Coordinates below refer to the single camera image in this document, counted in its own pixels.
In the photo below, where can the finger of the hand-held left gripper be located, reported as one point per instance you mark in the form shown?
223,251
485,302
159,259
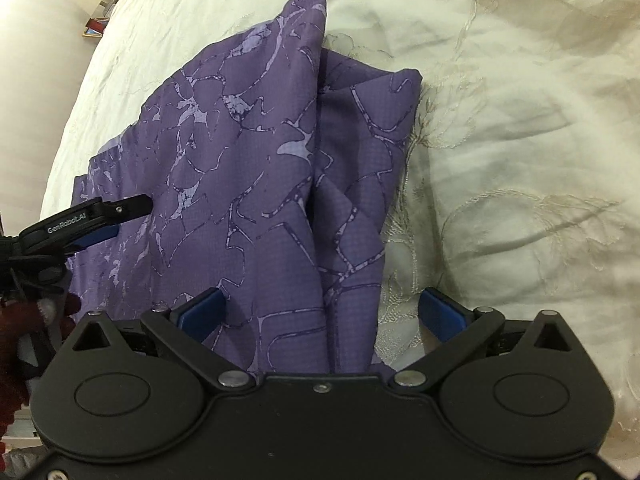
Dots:
70,222

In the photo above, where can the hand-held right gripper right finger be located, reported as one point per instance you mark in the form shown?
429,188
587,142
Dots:
440,320

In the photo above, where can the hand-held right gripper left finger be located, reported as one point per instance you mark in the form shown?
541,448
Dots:
200,317

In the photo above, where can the purple patterned garment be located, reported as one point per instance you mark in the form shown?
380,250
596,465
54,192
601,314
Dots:
250,160

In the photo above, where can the person's left hand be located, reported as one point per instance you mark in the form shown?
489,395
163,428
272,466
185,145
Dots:
25,350

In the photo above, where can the cream embroidered bedspread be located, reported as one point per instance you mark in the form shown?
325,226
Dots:
500,135

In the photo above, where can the small colourful box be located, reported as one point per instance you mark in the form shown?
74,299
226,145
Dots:
95,29

